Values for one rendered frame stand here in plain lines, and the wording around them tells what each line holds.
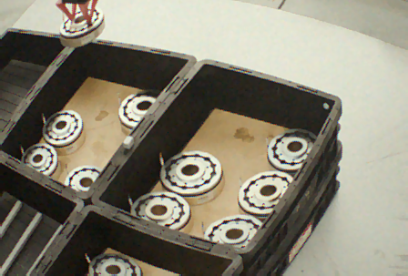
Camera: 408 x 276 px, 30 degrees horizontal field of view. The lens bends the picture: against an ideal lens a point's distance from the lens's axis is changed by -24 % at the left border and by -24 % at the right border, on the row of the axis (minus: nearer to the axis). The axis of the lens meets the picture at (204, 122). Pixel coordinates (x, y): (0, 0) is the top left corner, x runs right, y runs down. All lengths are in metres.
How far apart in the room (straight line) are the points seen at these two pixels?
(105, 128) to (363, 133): 0.54
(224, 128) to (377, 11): 1.95
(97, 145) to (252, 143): 0.28
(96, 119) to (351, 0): 2.02
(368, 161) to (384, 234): 0.24
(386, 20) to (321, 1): 0.35
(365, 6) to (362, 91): 1.63
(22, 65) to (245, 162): 0.67
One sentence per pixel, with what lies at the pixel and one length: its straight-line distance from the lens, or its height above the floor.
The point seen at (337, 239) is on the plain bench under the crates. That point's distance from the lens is 1.66.
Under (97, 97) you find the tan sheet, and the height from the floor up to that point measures 0.83.
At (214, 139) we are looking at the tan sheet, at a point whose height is 0.83.
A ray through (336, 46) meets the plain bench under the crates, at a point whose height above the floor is 0.70.
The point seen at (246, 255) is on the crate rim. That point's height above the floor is 0.92.
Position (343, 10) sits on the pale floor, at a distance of 3.53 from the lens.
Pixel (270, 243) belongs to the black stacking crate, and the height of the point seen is 0.87.
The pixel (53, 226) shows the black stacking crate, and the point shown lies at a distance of 1.60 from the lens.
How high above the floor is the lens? 1.96
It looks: 41 degrees down
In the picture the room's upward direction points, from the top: 9 degrees counter-clockwise
